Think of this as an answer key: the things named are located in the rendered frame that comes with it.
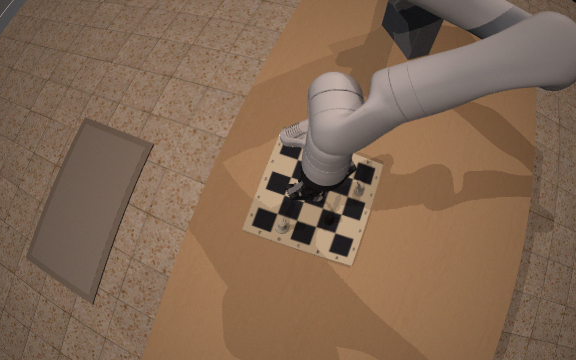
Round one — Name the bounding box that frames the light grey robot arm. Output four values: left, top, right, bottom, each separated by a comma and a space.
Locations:
280, 0, 576, 186

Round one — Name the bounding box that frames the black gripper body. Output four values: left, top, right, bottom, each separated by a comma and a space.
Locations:
298, 163, 346, 192

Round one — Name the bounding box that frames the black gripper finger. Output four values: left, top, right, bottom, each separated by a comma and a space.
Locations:
285, 181, 322, 202
322, 160, 357, 197

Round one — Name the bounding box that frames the black and white chessboard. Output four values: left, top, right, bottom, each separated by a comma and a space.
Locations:
243, 134, 383, 266

